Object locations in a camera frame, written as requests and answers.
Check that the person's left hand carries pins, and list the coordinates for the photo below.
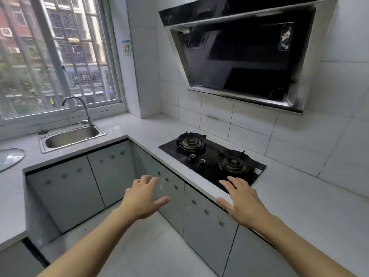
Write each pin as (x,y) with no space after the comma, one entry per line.
(141,199)

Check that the person's right hand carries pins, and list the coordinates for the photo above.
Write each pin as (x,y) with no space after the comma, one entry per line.
(245,204)

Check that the black glass gas stove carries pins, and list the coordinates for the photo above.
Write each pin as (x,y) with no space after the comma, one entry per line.
(209,162)

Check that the stainless steel sink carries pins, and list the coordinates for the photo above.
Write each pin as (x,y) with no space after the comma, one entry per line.
(69,138)

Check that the person's right forearm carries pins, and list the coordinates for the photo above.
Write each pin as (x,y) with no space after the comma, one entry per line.
(299,250)

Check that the person's left forearm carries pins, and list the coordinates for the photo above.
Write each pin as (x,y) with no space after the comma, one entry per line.
(95,245)

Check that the narrow grey cabinet door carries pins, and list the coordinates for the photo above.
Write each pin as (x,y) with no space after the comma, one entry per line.
(142,164)

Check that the black gold-ringed stove knob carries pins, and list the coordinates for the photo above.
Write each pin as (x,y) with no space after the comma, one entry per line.
(192,158)
(202,162)

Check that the chrome curved faucet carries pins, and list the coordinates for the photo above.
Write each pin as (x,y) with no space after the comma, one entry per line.
(86,110)

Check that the round glass lid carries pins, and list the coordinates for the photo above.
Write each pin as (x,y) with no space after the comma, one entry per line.
(10,158)

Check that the black steel range hood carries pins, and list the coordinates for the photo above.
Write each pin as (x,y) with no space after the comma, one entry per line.
(248,51)

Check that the white framed window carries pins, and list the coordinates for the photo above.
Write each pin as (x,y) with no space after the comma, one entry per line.
(46,54)

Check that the small wall sticker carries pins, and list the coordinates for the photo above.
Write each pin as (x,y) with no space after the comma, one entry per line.
(127,48)

